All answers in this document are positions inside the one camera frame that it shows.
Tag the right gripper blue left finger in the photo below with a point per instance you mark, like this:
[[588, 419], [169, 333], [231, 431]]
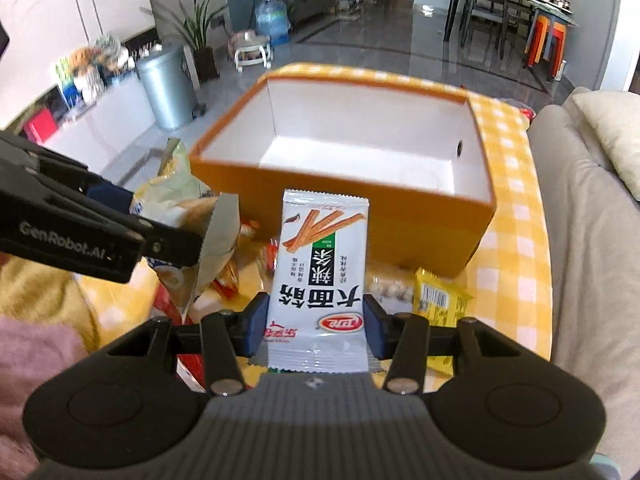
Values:
[[227, 336]]

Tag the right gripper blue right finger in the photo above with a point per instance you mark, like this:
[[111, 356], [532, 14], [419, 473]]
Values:
[[402, 339]]

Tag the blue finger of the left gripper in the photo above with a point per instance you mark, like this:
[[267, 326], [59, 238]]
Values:
[[112, 196]]

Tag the pale yellow chip bag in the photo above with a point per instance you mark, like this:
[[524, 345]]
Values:
[[177, 199]]

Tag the clear yogurt ball packet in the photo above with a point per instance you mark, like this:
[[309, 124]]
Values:
[[392, 287]]

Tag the white spicy strip snack packet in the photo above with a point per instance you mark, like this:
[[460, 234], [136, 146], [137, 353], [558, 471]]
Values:
[[315, 317]]

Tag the red Mimi snack bag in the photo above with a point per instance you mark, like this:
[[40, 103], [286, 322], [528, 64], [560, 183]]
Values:
[[249, 252]]

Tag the yellow snack packet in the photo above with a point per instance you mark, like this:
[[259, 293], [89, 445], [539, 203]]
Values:
[[440, 302]]

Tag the red box on cabinet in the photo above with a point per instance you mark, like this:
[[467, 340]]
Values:
[[40, 127]]

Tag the yellow checkered tablecloth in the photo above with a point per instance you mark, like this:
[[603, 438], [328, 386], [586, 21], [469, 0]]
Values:
[[509, 275]]

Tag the flowers and toys cluster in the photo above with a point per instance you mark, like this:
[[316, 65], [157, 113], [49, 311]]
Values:
[[84, 75]]

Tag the grey metal trash can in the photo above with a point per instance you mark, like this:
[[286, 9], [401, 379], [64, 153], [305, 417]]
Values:
[[167, 83]]

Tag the orange cardboard box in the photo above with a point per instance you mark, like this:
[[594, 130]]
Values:
[[412, 149]]

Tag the green potted plant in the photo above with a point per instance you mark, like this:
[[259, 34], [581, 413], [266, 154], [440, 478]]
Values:
[[191, 25]]

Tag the white small stool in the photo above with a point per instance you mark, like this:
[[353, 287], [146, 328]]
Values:
[[249, 49]]

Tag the grey sofa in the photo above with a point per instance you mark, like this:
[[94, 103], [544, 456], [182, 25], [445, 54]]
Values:
[[593, 228]]

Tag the blue water jug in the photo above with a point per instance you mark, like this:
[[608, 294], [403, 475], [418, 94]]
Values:
[[271, 18]]

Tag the cream cushion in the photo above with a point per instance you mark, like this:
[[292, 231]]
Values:
[[612, 129]]

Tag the orange stacked stools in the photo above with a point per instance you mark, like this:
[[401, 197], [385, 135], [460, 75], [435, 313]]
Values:
[[546, 42]]

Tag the dark dining chair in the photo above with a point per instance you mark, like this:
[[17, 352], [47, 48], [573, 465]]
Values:
[[487, 2]]

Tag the dark dining table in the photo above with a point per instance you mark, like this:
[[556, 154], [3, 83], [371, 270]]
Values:
[[520, 12]]

